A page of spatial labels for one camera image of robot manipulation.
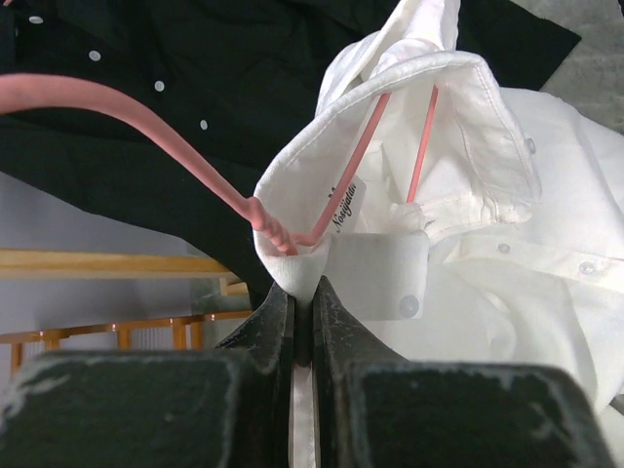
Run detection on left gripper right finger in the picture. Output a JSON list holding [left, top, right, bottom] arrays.
[[312, 278, 613, 467]]

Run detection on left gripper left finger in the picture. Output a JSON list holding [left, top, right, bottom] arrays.
[[1, 287, 294, 467]]

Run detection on white shirt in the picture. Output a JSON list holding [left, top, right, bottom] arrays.
[[254, 1, 623, 463]]

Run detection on pink wire hanger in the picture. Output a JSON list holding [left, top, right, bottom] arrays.
[[0, 72, 440, 257]]

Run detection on black shirt front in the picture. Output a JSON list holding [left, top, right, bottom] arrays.
[[0, 0, 584, 313]]

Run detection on wooden shoe rack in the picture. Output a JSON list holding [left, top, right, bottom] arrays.
[[1, 310, 252, 376]]

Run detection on wooden clothes rack frame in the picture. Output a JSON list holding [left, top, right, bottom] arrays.
[[1, 249, 249, 296]]

